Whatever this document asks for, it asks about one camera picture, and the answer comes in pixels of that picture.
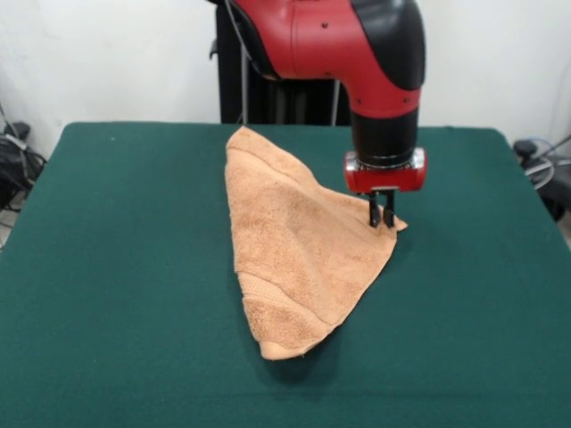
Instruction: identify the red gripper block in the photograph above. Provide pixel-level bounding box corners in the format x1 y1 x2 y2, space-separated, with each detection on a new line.
343 147 431 229

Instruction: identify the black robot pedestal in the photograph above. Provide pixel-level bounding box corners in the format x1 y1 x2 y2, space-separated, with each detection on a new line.
207 0 358 125

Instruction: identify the dark green table cloth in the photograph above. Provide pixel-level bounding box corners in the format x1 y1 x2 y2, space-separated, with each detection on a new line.
0 121 571 428

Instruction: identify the orange terry towel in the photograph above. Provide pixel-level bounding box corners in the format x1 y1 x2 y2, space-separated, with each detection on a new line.
224 125 409 361

